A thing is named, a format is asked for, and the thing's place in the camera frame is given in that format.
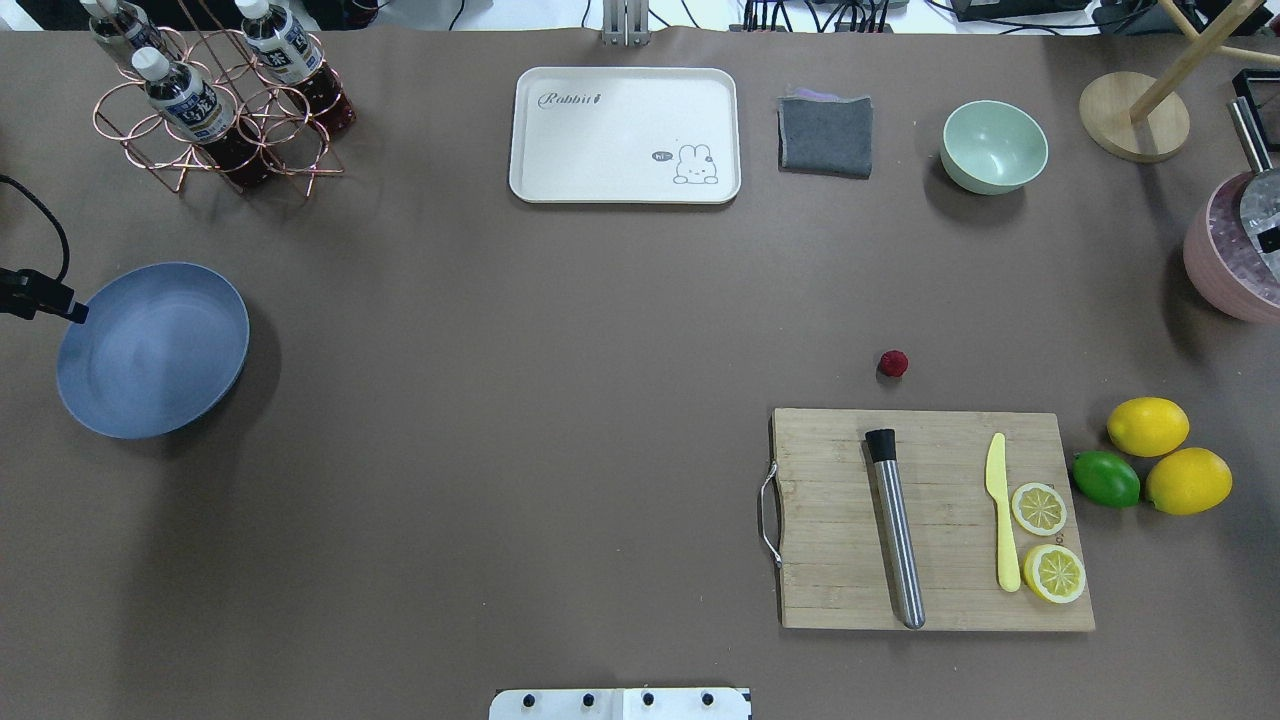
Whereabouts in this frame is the middle drink bottle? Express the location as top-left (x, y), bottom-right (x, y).
top-left (236, 1), bottom-right (356, 135)

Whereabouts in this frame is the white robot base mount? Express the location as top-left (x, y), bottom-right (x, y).
top-left (488, 687), bottom-right (753, 719)

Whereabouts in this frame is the top drink bottle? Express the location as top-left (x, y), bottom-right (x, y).
top-left (132, 47), bottom-right (273, 188)

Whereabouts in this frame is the wooden cup stand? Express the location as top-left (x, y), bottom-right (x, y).
top-left (1079, 1), bottom-right (1277, 163)

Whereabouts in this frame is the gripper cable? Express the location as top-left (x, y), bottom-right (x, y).
top-left (0, 174), bottom-right (73, 284)

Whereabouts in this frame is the lower whole lemon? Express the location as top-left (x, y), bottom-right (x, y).
top-left (1106, 396), bottom-right (1190, 457)

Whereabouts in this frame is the upper lemon slice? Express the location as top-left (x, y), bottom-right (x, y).
top-left (1021, 544), bottom-right (1087, 603)

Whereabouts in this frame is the grey folded cloth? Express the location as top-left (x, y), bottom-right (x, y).
top-left (777, 88), bottom-right (874, 179)

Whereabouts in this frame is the cream rabbit tray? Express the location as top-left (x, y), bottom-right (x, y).
top-left (508, 67), bottom-right (742, 205)

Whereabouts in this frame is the steel muddler black tip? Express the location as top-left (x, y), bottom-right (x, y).
top-left (865, 428), bottom-right (925, 630)

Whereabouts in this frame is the copper wire bottle rack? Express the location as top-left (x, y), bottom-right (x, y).
top-left (91, 20), bottom-right (355, 199)

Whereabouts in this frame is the mint green bowl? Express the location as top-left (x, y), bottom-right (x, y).
top-left (940, 99), bottom-right (1050, 196)

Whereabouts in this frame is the metal ice scoop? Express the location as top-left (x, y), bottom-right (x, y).
top-left (1231, 96), bottom-right (1279, 281)

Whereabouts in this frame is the pink ice bowl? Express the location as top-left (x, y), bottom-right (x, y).
top-left (1183, 173), bottom-right (1279, 325)

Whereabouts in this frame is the wooden cutting board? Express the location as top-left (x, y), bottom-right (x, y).
top-left (771, 407), bottom-right (1096, 632)

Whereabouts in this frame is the yellow plastic knife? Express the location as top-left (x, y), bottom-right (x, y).
top-left (984, 432), bottom-right (1021, 593)

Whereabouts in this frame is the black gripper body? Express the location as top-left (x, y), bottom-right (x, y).
top-left (1, 268), bottom-right (74, 320)

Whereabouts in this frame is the blue plate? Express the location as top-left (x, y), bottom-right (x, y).
top-left (56, 263), bottom-right (251, 439)

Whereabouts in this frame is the red strawberry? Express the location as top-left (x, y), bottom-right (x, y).
top-left (877, 348), bottom-right (910, 379)

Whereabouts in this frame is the right edge drink bottle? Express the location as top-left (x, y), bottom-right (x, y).
top-left (79, 0), bottom-right (174, 76)

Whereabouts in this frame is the lower lemon slice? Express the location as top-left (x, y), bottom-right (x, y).
top-left (1010, 482), bottom-right (1068, 537)

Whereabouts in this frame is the whole lemon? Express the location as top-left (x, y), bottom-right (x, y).
top-left (1106, 396), bottom-right (1190, 457)
top-left (1146, 447), bottom-right (1234, 515)

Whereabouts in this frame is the green lime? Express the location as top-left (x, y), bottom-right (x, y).
top-left (1070, 450), bottom-right (1142, 509)

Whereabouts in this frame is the upper whole lemon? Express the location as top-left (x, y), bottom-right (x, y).
top-left (1146, 447), bottom-right (1234, 515)

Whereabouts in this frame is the lemon slice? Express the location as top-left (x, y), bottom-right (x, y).
top-left (1010, 482), bottom-right (1068, 537)
top-left (1021, 544), bottom-right (1087, 603)

